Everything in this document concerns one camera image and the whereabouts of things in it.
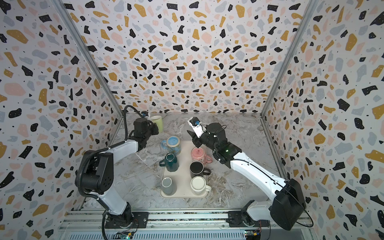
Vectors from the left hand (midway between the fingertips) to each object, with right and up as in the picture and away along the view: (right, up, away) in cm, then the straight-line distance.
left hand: (155, 121), depth 94 cm
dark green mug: (+12, -24, -10) cm, 28 cm away
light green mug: (+1, +1, +4) cm, 4 cm away
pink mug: (+28, -20, -8) cm, 35 cm away
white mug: (+28, -34, -15) cm, 46 cm away
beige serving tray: (+19, -32, -4) cm, 38 cm away
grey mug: (+13, -34, -18) cm, 41 cm away
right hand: (+23, -3, -22) cm, 32 cm away
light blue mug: (+11, -15, -4) cm, 19 cm away
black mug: (+27, -27, -12) cm, 39 cm away
